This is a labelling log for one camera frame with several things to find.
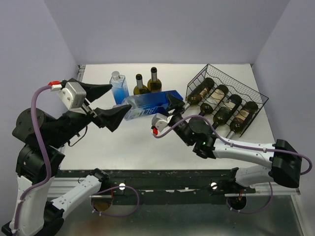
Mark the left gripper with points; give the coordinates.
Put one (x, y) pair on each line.
(111, 117)

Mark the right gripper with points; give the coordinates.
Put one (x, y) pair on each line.
(177, 103)

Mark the tall blue glass bottle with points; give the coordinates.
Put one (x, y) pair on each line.
(119, 87)

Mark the short blue glass bottle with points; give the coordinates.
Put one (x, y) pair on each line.
(147, 104)

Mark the green wine bottle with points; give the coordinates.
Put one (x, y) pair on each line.
(213, 100)
(199, 92)
(226, 110)

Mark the green bottle grey foil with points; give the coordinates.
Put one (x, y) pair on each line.
(242, 118)

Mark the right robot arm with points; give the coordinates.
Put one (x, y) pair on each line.
(278, 162)

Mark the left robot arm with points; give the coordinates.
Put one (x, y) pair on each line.
(39, 160)

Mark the rear tall green bottle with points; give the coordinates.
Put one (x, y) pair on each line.
(154, 84)

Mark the dark green bottle left rear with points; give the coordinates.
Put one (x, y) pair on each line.
(140, 88)

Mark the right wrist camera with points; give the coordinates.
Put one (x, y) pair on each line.
(159, 122)

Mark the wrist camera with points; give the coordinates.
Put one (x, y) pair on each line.
(159, 122)
(73, 96)

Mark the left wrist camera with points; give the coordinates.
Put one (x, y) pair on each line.
(73, 96)

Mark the black wire wine rack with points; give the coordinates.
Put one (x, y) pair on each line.
(234, 87)

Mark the black mounting base plate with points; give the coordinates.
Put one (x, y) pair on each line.
(172, 187)

